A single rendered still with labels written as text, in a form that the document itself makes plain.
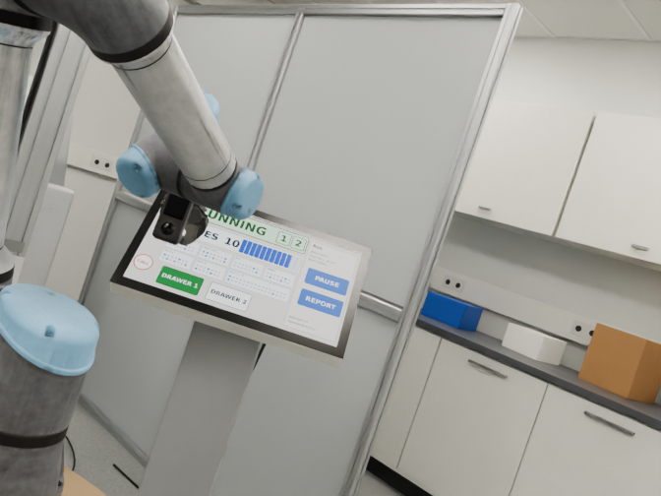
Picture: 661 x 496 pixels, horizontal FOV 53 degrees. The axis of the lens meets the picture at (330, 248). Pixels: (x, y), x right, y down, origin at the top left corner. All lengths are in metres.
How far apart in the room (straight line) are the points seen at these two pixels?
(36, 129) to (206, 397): 0.68
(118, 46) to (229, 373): 0.98
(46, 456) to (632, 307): 3.42
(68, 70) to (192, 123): 0.72
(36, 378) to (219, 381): 0.83
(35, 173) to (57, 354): 0.80
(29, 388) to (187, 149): 0.33
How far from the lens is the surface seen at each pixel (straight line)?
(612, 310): 3.95
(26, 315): 0.77
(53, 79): 1.53
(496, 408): 3.39
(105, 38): 0.72
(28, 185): 1.53
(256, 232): 1.56
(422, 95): 2.32
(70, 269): 5.18
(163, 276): 1.47
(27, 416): 0.80
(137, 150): 1.04
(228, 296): 1.45
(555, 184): 3.82
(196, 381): 1.57
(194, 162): 0.89
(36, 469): 0.83
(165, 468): 1.64
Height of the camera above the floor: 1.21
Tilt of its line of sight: 2 degrees down
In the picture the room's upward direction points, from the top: 19 degrees clockwise
